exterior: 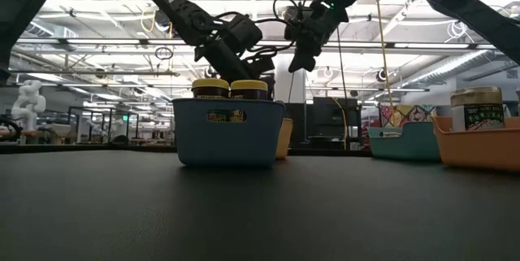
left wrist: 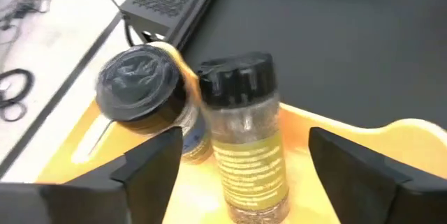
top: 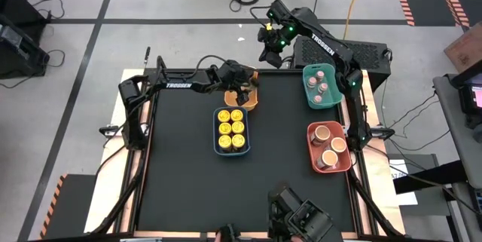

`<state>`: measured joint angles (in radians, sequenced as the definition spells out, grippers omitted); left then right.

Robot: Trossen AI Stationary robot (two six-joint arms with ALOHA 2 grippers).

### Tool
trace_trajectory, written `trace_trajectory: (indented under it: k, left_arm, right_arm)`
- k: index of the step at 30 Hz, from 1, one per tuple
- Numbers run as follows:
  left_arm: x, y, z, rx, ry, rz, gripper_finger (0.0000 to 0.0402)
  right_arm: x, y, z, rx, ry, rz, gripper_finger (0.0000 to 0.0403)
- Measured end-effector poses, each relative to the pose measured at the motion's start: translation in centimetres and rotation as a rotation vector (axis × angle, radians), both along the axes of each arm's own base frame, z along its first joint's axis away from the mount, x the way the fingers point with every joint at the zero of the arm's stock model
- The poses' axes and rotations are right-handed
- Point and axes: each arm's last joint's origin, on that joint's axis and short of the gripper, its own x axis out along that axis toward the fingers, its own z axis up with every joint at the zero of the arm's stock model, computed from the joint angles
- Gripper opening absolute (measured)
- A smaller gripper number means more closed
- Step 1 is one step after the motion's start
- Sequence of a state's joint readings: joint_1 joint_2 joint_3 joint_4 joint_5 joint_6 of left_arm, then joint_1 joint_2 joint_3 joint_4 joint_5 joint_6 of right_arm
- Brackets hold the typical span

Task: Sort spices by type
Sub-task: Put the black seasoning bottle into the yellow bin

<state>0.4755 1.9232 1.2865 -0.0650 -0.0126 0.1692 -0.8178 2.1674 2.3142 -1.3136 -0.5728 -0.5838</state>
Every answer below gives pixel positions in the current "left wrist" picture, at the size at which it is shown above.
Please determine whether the ribbed black-lid spice jar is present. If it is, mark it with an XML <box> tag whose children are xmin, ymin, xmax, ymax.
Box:
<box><xmin>196</xmin><ymin>51</ymin><xmax>291</xmax><ymax>224</ymax></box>

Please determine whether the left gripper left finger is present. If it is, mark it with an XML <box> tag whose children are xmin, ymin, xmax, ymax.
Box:
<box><xmin>0</xmin><ymin>126</ymin><xmax>183</xmax><ymax>224</ymax></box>

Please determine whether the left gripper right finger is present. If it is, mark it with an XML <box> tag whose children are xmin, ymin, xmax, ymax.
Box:
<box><xmin>309</xmin><ymin>127</ymin><xmax>447</xmax><ymax>224</ymax></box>

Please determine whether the shrink-wrapped black-lid spice jar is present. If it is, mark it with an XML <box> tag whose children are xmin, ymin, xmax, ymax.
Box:
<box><xmin>94</xmin><ymin>44</ymin><xmax>214</xmax><ymax>165</ymax></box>

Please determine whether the yellow plastic bin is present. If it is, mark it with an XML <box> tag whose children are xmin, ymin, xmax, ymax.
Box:
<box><xmin>34</xmin><ymin>40</ymin><xmax>447</xmax><ymax>224</ymax></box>

